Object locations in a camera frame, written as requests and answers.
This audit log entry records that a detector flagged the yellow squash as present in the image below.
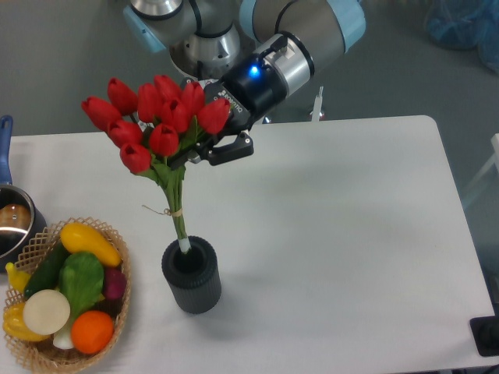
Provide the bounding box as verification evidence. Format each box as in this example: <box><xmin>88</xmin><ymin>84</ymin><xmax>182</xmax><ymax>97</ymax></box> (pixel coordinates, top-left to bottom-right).
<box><xmin>60</xmin><ymin>222</ymin><xmax>122</xmax><ymax>267</ymax></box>

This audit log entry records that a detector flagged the white round onion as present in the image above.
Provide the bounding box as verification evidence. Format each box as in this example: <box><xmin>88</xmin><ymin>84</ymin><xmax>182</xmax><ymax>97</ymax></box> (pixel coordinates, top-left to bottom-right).
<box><xmin>23</xmin><ymin>289</ymin><xmax>70</xmax><ymax>335</ymax></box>

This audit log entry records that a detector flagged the yellow bell pepper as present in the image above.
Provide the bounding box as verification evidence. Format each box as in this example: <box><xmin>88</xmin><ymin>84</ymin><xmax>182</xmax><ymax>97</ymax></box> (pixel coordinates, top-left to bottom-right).
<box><xmin>2</xmin><ymin>302</ymin><xmax>50</xmax><ymax>342</ymax></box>

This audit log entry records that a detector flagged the black device at table edge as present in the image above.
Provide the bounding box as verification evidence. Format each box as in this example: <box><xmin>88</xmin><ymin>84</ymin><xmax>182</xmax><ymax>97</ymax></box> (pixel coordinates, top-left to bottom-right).
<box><xmin>469</xmin><ymin>316</ymin><xmax>498</xmax><ymax>357</ymax></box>

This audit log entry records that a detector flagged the green cucumber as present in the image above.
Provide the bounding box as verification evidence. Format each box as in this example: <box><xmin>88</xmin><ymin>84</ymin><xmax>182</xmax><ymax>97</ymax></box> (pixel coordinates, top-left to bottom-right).
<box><xmin>23</xmin><ymin>242</ymin><xmax>69</xmax><ymax>299</ymax></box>

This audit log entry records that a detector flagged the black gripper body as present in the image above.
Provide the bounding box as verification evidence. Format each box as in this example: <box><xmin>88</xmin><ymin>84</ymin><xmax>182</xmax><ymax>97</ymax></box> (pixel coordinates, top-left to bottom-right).
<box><xmin>202</xmin><ymin>52</ymin><xmax>288</xmax><ymax>136</ymax></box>

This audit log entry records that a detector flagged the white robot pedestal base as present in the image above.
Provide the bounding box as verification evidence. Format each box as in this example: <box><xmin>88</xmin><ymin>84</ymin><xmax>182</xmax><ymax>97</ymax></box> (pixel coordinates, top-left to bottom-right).
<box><xmin>133</xmin><ymin>73</ymin><xmax>326</xmax><ymax>131</ymax></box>

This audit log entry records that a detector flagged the orange fruit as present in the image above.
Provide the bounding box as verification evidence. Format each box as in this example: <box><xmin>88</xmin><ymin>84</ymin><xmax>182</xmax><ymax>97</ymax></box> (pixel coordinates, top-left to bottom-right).
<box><xmin>71</xmin><ymin>310</ymin><xmax>114</xmax><ymax>355</ymax></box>

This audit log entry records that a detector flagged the green lettuce leaf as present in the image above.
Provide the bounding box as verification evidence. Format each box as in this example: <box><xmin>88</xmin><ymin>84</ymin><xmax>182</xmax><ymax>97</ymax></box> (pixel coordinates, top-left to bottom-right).
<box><xmin>58</xmin><ymin>252</ymin><xmax>104</xmax><ymax>323</ymax></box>

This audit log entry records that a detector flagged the white frame at right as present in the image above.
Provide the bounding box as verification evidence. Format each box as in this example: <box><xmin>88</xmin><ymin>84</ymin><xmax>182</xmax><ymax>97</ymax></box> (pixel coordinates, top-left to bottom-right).
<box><xmin>461</xmin><ymin>133</ymin><xmax>498</xmax><ymax>210</ymax></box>

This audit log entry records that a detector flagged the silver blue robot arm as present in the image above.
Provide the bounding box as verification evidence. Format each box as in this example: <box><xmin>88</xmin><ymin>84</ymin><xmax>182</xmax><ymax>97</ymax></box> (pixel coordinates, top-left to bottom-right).
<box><xmin>123</xmin><ymin>1</ymin><xmax>366</xmax><ymax>169</ymax></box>

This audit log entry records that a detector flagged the red tulip bouquet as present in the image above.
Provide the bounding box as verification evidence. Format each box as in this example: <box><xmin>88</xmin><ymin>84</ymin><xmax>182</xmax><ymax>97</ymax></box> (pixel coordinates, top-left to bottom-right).
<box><xmin>81</xmin><ymin>75</ymin><xmax>210</xmax><ymax>253</ymax></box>

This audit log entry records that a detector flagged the dark grey ribbed vase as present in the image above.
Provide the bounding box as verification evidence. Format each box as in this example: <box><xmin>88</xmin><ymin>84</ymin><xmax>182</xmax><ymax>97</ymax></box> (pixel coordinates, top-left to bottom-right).
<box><xmin>161</xmin><ymin>235</ymin><xmax>221</xmax><ymax>314</ymax></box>

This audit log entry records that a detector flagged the blue plastic bag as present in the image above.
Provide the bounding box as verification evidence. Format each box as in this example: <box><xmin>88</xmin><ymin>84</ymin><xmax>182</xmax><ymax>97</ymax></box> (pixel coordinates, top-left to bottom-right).
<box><xmin>423</xmin><ymin>1</ymin><xmax>498</xmax><ymax>73</ymax></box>

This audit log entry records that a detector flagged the blue handled saucepan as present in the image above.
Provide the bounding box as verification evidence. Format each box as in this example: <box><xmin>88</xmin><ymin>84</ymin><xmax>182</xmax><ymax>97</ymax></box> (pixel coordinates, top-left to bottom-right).
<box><xmin>1</xmin><ymin>115</ymin><xmax>46</xmax><ymax>274</ymax></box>

